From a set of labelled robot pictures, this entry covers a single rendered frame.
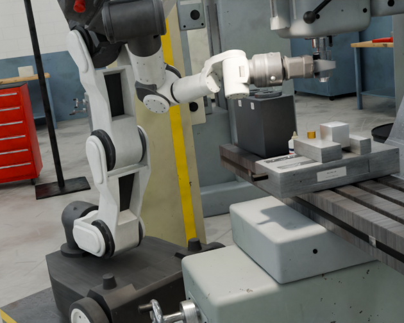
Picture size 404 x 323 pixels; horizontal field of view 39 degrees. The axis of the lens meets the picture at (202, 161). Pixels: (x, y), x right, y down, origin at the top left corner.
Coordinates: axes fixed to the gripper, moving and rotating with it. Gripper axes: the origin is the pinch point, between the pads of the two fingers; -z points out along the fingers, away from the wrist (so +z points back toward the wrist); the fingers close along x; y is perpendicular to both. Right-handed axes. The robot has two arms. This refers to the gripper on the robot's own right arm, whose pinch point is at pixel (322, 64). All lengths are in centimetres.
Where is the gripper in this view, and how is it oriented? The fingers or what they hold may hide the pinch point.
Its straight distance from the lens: 155.8
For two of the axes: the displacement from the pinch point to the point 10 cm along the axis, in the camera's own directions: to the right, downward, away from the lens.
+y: 1.1, 9.7, 2.4
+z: -9.9, 0.9, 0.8
